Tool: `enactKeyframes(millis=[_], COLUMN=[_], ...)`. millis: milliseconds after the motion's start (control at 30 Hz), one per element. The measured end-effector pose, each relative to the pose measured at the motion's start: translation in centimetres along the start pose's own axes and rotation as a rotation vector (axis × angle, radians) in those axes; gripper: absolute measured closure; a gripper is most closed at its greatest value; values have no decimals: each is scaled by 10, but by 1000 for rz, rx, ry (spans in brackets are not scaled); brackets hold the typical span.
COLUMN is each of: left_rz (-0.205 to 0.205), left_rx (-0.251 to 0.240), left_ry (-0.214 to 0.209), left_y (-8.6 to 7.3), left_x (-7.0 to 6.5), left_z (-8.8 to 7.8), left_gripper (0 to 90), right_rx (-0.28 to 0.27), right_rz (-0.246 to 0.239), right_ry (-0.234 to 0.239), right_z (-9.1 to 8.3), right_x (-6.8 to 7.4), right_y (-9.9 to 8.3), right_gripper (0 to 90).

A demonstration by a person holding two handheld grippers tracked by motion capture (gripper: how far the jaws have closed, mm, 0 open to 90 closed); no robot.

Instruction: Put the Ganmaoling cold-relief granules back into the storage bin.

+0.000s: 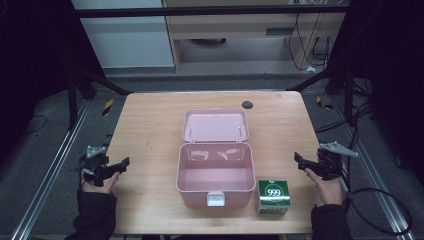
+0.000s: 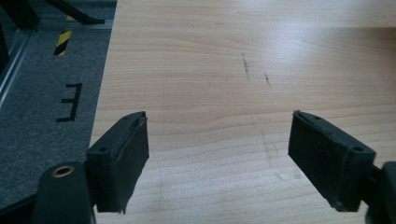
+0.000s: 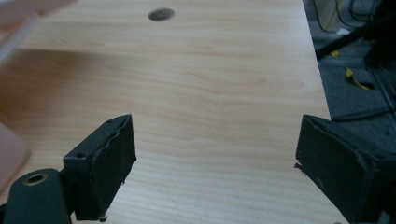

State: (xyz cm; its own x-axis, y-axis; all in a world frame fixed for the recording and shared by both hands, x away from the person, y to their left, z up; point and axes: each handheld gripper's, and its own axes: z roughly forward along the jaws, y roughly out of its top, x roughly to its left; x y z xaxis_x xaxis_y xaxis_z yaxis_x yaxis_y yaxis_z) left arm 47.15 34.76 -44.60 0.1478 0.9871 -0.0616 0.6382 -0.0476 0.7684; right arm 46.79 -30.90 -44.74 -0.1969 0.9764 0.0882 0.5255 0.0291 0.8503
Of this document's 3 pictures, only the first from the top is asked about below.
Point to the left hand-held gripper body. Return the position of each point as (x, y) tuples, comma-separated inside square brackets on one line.
[(95, 160)]

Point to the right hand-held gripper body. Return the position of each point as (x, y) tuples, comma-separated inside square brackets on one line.
[(330, 163)]

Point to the green and white medicine box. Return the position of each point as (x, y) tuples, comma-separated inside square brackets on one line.
[(273, 196)]

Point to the pink plastic storage box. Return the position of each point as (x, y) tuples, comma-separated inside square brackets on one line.
[(216, 178)]

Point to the person's left hand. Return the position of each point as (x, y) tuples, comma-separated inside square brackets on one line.
[(103, 188)]

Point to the person's right hand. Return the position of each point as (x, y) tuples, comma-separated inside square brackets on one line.
[(328, 191)]

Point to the yellow and black tape strip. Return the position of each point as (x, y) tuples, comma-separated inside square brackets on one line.
[(107, 107), (324, 104)]

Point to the black metal stand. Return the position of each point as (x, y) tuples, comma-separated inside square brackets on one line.
[(71, 103), (348, 96)]

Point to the round black table grommet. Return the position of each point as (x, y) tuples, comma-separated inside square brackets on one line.
[(247, 105)]

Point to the white plug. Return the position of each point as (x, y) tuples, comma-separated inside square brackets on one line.
[(310, 69)]

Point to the dark curtain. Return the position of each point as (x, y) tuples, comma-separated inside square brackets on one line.
[(393, 66), (30, 66)]

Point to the white cabinet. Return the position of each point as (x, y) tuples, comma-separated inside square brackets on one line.
[(126, 40)]

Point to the light wooden desk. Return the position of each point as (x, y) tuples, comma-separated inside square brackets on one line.
[(233, 30)]

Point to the aluminium floor rail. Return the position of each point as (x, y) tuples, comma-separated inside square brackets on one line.
[(376, 180), (53, 170)]

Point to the black horizontal frame bar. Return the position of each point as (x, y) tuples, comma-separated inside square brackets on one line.
[(200, 11)]

